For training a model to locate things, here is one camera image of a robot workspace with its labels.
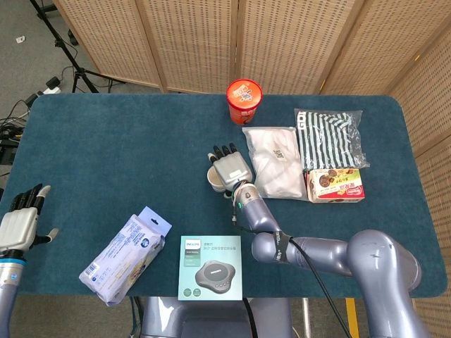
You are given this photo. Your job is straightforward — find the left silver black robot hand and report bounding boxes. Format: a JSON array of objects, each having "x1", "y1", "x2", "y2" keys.
[{"x1": 0, "y1": 183, "x2": 60, "y2": 253}]

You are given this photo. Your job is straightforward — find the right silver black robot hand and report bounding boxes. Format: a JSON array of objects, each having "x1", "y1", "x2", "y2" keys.
[{"x1": 206, "y1": 142, "x2": 254, "y2": 198}]

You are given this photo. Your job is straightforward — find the small white paper cup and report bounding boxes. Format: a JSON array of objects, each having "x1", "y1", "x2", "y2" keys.
[{"x1": 206, "y1": 165, "x2": 230, "y2": 194}]

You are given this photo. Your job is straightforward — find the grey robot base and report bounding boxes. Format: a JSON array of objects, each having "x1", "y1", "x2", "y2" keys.
[{"x1": 140, "y1": 296, "x2": 293, "y2": 338}]

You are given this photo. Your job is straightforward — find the white cloth package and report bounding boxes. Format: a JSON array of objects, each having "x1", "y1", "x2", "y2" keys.
[{"x1": 242, "y1": 126, "x2": 309, "y2": 201}]

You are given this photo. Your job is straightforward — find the striped garment in plastic bag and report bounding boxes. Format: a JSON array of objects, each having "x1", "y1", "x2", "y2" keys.
[{"x1": 294, "y1": 108, "x2": 371, "y2": 171}]

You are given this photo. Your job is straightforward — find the red round snack tub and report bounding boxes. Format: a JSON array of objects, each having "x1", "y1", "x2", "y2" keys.
[{"x1": 225, "y1": 79, "x2": 264, "y2": 126}]

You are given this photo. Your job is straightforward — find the blue table mat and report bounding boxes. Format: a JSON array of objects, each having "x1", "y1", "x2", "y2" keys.
[{"x1": 0, "y1": 93, "x2": 449, "y2": 301}]

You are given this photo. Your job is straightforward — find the teal speaker product box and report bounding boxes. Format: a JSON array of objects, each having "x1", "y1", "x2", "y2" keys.
[{"x1": 177, "y1": 235, "x2": 244, "y2": 301}]

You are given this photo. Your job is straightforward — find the red cookie box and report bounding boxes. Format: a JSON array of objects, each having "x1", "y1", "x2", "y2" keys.
[{"x1": 304, "y1": 168, "x2": 366, "y2": 204}]

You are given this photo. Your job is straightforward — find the lavender wet wipes pack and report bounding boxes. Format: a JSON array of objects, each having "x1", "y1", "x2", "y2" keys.
[{"x1": 78, "y1": 206, "x2": 173, "y2": 308}]

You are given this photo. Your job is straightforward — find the wooden woven folding screen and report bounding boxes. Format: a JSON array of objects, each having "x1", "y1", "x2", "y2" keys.
[{"x1": 52, "y1": 0, "x2": 451, "y2": 338}]

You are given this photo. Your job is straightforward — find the white power strip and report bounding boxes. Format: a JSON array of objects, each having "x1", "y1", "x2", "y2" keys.
[{"x1": 37, "y1": 76, "x2": 63, "y2": 96}]

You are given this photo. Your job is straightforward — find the metal table leg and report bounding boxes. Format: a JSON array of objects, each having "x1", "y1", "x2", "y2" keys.
[{"x1": 302, "y1": 298, "x2": 313, "y2": 338}]

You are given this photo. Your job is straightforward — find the black tripod stand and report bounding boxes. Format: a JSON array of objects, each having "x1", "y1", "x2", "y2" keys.
[{"x1": 30, "y1": 0, "x2": 126, "y2": 94}]

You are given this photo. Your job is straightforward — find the yellow strip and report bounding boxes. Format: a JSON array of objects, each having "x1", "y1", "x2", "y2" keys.
[{"x1": 345, "y1": 298, "x2": 359, "y2": 338}]

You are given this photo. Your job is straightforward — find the black floor cables bundle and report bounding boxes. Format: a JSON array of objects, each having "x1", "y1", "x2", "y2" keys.
[{"x1": 0, "y1": 92, "x2": 38, "y2": 166}]

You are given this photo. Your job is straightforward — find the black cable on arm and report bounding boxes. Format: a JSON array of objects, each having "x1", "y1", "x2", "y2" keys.
[{"x1": 231, "y1": 196, "x2": 353, "y2": 338}]

